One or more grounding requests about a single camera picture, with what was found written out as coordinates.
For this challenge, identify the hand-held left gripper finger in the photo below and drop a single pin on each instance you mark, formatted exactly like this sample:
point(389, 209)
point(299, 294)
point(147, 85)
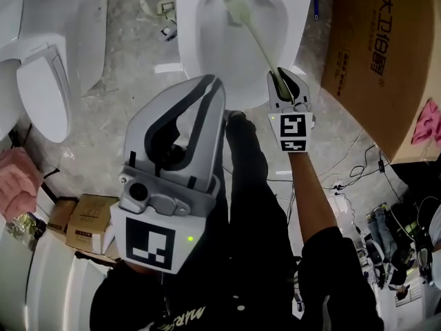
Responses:
point(210, 133)

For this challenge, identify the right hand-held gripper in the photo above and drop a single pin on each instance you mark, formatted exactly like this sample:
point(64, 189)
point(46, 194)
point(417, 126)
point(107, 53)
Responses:
point(293, 129)

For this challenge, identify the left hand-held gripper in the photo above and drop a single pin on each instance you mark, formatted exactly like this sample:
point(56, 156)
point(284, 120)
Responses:
point(151, 240)

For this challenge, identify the green toilet brush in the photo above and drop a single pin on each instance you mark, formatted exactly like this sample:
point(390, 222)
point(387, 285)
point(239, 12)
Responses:
point(236, 7)

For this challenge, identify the white toilet with wide bowl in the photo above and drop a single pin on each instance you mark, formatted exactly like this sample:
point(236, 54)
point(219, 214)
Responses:
point(187, 29)

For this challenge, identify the person's right forearm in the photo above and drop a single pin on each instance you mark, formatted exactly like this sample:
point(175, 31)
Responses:
point(310, 191)

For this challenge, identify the white toilet with tall tank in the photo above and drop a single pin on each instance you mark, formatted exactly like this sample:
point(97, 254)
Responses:
point(44, 91)

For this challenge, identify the person's black trousers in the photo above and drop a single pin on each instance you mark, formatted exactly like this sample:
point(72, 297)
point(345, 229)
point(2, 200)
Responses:
point(248, 167)

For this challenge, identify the white flat strip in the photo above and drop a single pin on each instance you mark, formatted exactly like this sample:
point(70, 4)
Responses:
point(167, 68)

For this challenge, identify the large cardboard box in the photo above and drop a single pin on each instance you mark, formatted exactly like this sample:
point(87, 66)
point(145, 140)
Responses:
point(379, 81)

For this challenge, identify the white pen with blue tip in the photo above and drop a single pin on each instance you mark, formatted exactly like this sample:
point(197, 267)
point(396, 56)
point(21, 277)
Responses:
point(316, 2)

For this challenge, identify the small light cardboard carton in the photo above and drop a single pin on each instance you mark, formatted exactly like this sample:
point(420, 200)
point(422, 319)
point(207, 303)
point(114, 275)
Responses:
point(89, 226)

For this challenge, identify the small grey plastic part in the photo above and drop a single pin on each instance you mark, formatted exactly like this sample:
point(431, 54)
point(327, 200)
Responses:
point(169, 33)

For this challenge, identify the small dark brown carton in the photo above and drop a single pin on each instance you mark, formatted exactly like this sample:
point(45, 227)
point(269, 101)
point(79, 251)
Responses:
point(62, 216)

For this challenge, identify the white plastic piece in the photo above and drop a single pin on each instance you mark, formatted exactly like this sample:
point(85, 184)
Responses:
point(146, 7)

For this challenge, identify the pink towel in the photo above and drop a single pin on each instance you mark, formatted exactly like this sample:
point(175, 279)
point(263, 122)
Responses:
point(19, 185)

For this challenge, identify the pink cloth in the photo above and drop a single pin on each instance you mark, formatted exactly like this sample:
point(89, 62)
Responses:
point(427, 126)

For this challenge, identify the green patterned bag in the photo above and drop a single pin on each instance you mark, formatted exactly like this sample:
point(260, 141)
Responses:
point(27, 228)

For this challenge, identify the large white ceramic fixture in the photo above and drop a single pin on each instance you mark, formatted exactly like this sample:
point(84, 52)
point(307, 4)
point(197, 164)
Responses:
point(58, 295)

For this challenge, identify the person's black shirt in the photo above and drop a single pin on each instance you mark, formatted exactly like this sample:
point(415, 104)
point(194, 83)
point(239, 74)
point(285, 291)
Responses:
point(337, 271)

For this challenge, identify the black bag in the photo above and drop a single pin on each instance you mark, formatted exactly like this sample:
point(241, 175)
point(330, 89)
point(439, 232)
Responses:
point(413, 233)

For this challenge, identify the printed paper sheet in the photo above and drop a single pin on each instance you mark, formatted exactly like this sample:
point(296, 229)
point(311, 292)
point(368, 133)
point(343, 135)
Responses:
point(408, 292)

